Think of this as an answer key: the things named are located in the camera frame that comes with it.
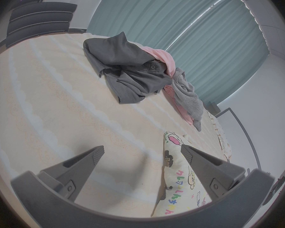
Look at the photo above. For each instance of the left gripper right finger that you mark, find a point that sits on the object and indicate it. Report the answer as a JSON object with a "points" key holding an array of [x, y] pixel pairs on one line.
{"points": [[213, 174]]}

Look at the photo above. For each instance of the blue-green curtain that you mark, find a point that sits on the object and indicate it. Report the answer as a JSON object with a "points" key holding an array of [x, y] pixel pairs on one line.
{"points": [[137, 13], [223, 53]]}

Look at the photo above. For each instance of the grey garment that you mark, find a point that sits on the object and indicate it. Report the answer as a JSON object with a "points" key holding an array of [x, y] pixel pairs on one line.
{"points": [[187, 96]]}

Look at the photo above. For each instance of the bed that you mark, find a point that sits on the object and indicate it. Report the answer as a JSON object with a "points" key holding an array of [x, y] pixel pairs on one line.
{"points": [[61, 108]]}

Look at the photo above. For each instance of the white printed pyjama top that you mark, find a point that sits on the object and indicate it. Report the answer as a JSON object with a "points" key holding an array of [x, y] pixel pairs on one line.
{"points": [[180, 186]]}

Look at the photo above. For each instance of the pile of clothes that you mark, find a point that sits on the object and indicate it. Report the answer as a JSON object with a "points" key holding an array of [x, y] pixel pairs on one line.
{"points": [[133, 68]]}

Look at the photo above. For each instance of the white printed pillow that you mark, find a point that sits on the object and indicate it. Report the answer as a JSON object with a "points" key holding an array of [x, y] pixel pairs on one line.
{"points": [[222, 136]]}

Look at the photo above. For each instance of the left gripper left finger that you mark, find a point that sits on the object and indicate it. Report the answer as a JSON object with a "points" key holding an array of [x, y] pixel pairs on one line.
{"points": [[71, 174]]}

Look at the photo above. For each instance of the grey bedside table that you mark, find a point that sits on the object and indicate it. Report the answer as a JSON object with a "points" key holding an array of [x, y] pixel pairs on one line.
{"points": [[211, 107]]}

